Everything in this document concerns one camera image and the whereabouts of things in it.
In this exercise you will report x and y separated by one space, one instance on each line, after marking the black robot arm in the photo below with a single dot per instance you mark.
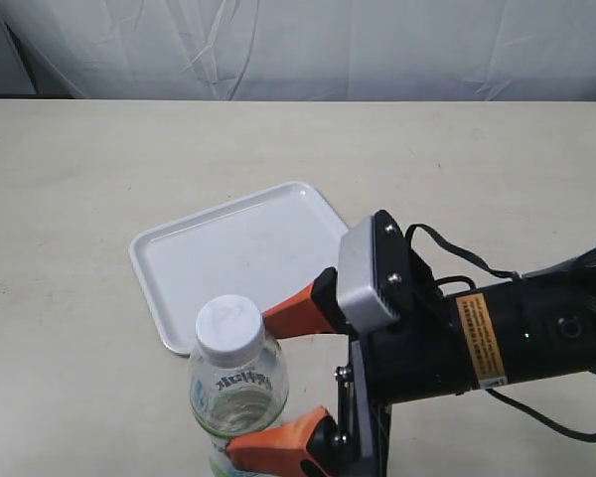
526 327

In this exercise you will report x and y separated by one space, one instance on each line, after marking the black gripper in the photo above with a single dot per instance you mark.
422 355

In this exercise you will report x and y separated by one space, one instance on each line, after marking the clear plastic bottle white cap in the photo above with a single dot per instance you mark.
238 378

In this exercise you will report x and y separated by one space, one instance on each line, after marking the white backdrop cloth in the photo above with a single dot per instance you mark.
300 50

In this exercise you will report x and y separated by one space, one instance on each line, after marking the white plastic tray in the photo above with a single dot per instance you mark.
265 246

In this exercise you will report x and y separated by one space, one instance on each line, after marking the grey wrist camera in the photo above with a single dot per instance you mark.
374 274

